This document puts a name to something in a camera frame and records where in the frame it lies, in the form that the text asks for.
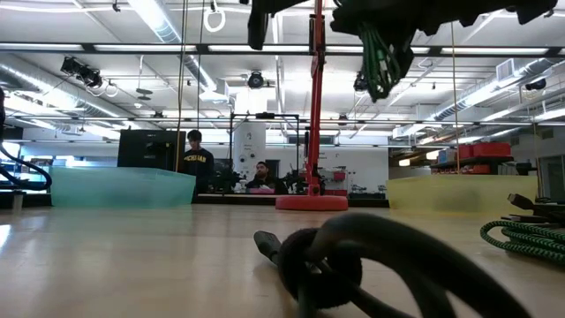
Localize yellow translucent plastic bin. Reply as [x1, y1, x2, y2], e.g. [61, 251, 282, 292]
[386, 174, 539, 217]

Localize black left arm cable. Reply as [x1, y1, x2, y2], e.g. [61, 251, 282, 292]
[0, 86, 53, 192]

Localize large red storage bin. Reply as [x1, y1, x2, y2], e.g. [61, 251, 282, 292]
[472, 141, 512, 159]

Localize thick black USB cable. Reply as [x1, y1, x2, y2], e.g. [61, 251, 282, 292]
[253, 211, 535, 318]

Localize green braided USB cable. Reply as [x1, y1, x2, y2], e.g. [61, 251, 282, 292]
[356, 21, 403, 103]
[479, 219, 565, 266]

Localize white hanging ring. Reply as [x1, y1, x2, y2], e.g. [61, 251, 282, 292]
[203, 5, 227, 34]

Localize thin black USB cable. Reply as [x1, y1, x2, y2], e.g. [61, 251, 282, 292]
[501, 193, 565, 227]

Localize black overhead camera cluster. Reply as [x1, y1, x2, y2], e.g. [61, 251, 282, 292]
[60, 56, 105, 89]
[352, 70, 370, 94]

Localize red camera stand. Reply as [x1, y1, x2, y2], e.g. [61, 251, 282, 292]
[275, 0, 350, 212]

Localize round black ceiling camera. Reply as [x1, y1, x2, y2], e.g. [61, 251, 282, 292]
[246, 70, 265, 90]

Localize person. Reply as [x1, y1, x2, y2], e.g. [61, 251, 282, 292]
[181, 129, 215, 202]
[245, 161, 288, 195]

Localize black overhead light beam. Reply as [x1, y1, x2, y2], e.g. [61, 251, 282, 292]
[0, 42, 565, 57]

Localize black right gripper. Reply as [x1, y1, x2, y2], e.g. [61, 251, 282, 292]
[330, 0, 432, 79]

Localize dark wall shelf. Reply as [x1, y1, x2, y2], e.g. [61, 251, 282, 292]
[430, 155, 516, 176]

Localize teal translucent plastic bin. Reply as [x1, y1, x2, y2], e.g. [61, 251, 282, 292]
[49, 165, 197, 209]

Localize white pillar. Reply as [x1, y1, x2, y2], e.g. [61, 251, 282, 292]
[232, 121, 267, 194]

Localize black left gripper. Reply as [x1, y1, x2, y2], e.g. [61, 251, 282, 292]
[246, 0, 310, 51]

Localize black stand frame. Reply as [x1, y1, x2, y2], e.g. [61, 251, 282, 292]
[228, 111, 301, 195]

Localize black monitor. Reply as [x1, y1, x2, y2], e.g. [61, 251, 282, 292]
[117, 129, 186, 172]

